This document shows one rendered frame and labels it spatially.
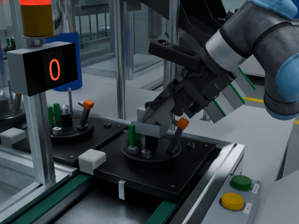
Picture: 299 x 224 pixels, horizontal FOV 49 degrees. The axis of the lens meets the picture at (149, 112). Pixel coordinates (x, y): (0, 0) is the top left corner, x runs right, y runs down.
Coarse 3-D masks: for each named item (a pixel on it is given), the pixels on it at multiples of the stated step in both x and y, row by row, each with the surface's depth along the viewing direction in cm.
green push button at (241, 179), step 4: (236, 176) 68; (240, 176) 68; (244, 176) 68; (232, 180) 67; (236, 180) 66; (240, 180) 66; (244, 180) 66; (248, 180) 66; (232, 184) 66; (236, 184) 65; (240, 184) 65; (244, 184) 65; (248, 184) 65; (240, 188) 65; (244, 188) 65; (248, 188) 65
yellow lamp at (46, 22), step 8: (24, 8) 53; (32, 8) 53; (40, 8) 53; (48, 8) 54; (24, 16) 53; (32, 16) 53; (40, 16) 53; (48, 16) 54; (24, 24) 54; (32, 24) 53; (40, 24) 54; (48, 24) 55; (24, 32) 55; (32, 32) 54; (40, 32) 54; (48, 32) 55
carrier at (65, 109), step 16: (48, 112) 87; (64, 112) 85; (64, 128) 86; (80, 128) 84; (96, 128) 91; (112, 128) 91; (128, 128) 93; (64, 144) 82; (80, 144) 82; (96, 144) 82; (64, 160) 75
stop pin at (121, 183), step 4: (120, 180) 67; (124, 180) 67; (120, 184) 67; (124, 184) 67; (120, 188) 67; (124, 188) 67; (120, 192) 68; (124, 192) 67; (120, 196) 68; (124, 196) 68
